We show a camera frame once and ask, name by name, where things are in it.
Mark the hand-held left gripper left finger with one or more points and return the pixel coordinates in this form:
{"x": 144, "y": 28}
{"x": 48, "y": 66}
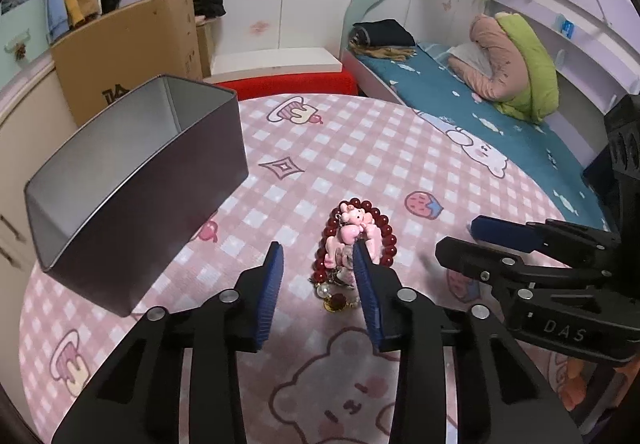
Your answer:
{"x": 270, "y": 294}

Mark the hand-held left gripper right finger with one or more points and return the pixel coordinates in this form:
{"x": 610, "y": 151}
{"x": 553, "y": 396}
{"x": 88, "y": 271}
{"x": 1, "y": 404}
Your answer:
{"x": 367, "y": 294}

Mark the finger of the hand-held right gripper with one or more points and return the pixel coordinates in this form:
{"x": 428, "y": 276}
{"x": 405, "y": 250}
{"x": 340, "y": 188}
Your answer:
{"x": 465, "y": 254}
{"x": 500, "y": 229}

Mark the gold pearl charm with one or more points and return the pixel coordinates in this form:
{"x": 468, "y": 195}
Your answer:
{"x": 336, "y": 305}

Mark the pink figure charm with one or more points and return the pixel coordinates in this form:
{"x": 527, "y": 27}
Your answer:
{"x": 345, "y": 234}

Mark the dark metal tin box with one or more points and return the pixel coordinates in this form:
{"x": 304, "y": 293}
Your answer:
{"x": 150, "y": 224}

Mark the blue printed bed sheet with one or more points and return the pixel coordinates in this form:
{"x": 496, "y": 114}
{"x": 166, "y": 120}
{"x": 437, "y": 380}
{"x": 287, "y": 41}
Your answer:
{"x": 500, "y": 124}

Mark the pink checked tablecloth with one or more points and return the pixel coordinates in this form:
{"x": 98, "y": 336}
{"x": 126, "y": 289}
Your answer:
{"x": 350, "y": 149}

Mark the green quilt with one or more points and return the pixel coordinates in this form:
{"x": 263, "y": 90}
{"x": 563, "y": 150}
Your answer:
{"x": 535, "y": 69}

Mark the pink quilt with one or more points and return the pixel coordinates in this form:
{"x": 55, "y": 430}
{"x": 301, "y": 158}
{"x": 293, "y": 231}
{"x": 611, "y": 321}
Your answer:
{"x": 492, "y": 54}

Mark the white pillow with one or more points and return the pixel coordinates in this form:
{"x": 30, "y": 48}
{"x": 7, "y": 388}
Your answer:
{"x": 467, "y": 55}

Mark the purple bedside shelf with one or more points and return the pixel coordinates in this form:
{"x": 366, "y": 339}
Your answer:
{"x": 590, "y": 49}

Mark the tan folded clothes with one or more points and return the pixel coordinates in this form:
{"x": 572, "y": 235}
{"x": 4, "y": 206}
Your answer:
{"x": 385, "y": 52}

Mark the red stool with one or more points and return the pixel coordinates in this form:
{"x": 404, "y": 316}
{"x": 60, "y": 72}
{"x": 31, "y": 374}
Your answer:
{"x": 300, "y": 84}

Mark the small blue box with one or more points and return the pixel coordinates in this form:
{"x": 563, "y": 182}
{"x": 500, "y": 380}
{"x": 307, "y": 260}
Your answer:
{"x": 567, "y": 25}

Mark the dark folded clothes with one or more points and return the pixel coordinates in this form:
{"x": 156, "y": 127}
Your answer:
{"x": 385, "y": 31}

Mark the small butterfly sticker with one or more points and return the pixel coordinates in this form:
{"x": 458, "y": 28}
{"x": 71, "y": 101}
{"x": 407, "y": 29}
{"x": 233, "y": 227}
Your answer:
{"x": 446, "y": 4}

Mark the white board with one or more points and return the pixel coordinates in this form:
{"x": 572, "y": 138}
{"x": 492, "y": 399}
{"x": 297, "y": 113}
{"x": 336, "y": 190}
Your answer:
{"x": 275, "y": 61}

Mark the small cardboard box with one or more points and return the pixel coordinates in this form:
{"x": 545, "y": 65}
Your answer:
{"x": 204, "y": 49}

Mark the pale pink butterfly sticker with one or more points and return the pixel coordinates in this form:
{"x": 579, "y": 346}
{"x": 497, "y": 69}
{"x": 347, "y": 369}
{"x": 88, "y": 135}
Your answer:
{"x": 259, "y": 27}

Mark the large cardboard box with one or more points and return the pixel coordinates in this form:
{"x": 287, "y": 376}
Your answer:
{"x": 125, "y": 49}

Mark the pine cone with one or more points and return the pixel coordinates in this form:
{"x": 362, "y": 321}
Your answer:
{"x": 20, "y": 52}

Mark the teal drawer cabinet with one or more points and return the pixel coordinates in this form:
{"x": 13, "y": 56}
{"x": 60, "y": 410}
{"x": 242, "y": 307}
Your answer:
{"x": 37, "y": 24}

